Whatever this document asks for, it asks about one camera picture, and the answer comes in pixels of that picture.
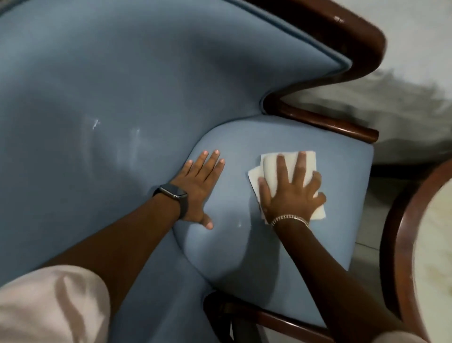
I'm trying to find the round wooden-rimmed table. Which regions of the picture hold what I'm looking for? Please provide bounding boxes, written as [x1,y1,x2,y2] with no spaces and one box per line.
[379,158,452,343]

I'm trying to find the black smartwatch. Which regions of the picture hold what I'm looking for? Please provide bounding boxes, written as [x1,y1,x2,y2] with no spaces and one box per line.
[153,183,189,221]

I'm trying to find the light pink shirt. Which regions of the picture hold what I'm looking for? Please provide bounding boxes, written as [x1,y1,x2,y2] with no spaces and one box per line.
[0,265,429,343]

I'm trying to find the white cloth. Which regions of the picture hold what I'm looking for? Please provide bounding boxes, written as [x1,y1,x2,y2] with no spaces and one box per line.
[247,151,326,225]

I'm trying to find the person's left hand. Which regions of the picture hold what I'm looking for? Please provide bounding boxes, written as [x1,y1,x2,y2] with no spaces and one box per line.
[171,150,225,230]

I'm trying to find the gold chain bracelet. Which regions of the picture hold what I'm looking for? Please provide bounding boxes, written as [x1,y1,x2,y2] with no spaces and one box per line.
[270,213,311,229]

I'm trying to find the person's left forearm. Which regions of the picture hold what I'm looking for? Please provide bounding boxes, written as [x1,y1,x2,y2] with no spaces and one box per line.
[39,192,182,319]

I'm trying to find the blue seat cushion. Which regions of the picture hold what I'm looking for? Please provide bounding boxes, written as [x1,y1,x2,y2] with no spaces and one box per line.
[172,115,375,327]

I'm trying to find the blue wooden-framed armchair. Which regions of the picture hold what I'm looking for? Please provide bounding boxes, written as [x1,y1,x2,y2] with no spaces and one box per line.
[0,0,387,343]

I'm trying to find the grey fluffy rug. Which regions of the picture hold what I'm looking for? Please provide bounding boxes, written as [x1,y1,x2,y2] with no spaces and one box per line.
[286,69,452,167]

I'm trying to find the person's right hand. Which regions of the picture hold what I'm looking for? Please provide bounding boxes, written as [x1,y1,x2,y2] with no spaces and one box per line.
[258,151,327,224]

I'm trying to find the person's right forearm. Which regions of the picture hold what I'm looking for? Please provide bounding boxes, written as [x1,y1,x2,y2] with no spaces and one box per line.
[274,219,407,343]

